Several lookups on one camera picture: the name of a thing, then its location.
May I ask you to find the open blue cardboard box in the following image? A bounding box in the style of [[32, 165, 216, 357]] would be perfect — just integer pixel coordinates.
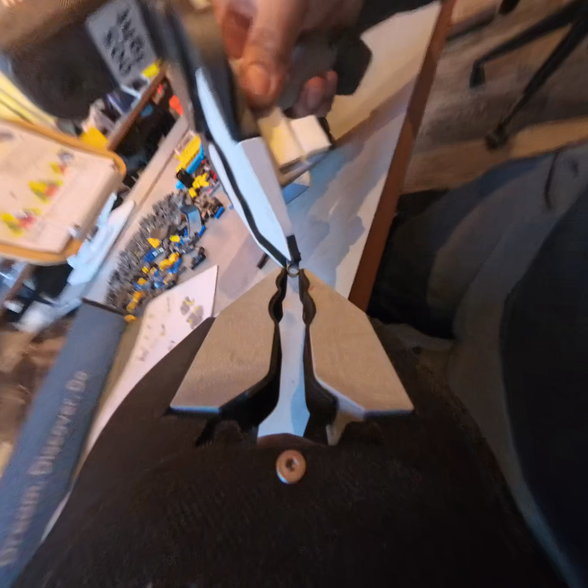
[[0, 301, 127, 588]]

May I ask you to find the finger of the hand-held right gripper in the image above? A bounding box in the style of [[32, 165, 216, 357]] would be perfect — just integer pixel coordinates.
[[194, 68, 289, 268], [233, 137, 302, 266]]

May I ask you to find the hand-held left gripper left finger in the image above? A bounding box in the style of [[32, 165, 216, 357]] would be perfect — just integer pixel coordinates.
[[171, 268, 288, 410]]

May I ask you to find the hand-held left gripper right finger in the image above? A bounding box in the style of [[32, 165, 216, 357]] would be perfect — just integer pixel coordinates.
[[298, 269, 414, 445]]

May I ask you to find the person's right hand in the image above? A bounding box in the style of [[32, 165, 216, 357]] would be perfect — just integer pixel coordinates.
[[213, 0, 364, 118]]

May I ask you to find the instruction booklet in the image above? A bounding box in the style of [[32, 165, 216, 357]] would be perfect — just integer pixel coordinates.
[[46, 266, 219, 529]]

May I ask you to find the shelf of coloured storage bins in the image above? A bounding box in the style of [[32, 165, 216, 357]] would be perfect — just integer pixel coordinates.
[[78, 60, 184, 152]]

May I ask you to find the clipboard with instruction sheet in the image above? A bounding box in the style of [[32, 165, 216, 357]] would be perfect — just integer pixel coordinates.
[[0, 119, 127, 265]]

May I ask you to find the pile of loose brick parts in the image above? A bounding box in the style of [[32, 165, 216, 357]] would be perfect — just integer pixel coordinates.
[[108, 133, 228, 322]]

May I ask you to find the white clipboard stand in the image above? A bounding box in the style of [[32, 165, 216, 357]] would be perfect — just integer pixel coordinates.
[[66, 198, 136, 285]]

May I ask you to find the person's blue trouser leg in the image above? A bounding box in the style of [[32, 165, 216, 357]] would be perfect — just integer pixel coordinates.
[[367, 142, 588, 588]]

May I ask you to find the black chair base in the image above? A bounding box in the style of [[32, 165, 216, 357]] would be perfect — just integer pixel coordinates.
[[469, 0, 588, 150]]

